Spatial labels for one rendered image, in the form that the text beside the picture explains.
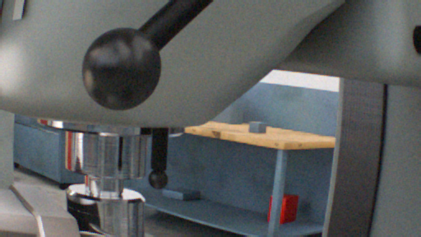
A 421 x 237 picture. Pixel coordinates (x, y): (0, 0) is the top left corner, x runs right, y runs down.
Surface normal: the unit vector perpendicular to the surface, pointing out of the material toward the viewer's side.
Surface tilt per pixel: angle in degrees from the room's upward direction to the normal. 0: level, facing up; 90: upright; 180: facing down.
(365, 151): 90
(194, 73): 122
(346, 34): 90
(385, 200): 90
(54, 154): 90
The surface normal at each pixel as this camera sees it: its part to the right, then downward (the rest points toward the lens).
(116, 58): 0.00, -0.17
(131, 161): 0.72, 0.10
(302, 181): -0.76, -0.01
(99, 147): 0.02, 0.07
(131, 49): 0.34, -0.36
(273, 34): 0.58, 0.59
